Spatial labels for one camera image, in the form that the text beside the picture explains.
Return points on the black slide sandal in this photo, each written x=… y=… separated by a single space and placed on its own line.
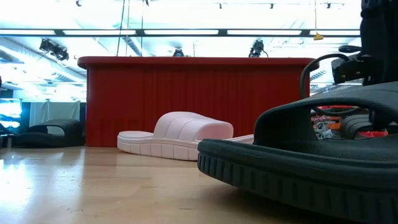
x=62 y=127
x=280 y=174
x=354 y=126

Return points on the pink slide sandal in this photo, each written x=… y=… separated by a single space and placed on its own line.
x=186 y=127

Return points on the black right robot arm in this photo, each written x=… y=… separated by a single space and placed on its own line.
x=379 y=31

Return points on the red plastic bin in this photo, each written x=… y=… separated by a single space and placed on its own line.
x=140 y=93

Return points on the yellow hanging plug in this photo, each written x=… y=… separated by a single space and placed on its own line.
x=318 y=36

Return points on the black ceiling spotlight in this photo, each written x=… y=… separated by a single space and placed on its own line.
x=54 y=49
x=178 y=52
x=257 y=48

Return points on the black ceiling beam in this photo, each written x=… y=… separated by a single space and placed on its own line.
x=140 y=32

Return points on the white curtain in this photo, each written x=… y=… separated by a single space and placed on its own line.
x=56 y=110

